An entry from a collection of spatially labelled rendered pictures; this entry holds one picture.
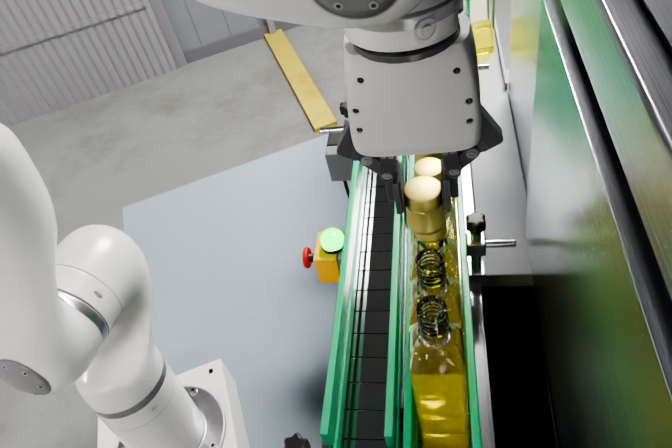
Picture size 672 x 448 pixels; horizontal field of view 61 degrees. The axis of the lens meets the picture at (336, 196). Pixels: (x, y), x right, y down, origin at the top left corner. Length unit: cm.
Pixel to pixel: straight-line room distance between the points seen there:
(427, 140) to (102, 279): 49
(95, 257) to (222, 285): 61
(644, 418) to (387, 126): 25
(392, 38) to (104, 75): 358
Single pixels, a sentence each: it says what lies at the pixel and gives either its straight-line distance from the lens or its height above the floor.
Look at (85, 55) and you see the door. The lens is 385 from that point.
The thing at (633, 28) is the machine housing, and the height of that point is 157.
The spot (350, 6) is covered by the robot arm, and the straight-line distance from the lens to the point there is 28.
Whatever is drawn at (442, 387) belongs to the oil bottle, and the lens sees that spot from 62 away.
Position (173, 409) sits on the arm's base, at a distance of 96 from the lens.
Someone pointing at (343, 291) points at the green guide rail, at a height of 113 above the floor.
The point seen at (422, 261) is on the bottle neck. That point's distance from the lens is 59.
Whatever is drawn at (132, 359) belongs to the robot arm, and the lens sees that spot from 87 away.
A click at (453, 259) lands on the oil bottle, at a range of 65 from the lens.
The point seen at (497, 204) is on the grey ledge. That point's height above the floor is 105.
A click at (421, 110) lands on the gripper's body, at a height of 151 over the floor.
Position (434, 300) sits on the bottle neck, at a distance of 55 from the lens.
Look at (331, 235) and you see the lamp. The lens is 101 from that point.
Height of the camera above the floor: 176
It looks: 43 degrees down
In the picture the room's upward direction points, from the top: 15 degrees counter-clockwise
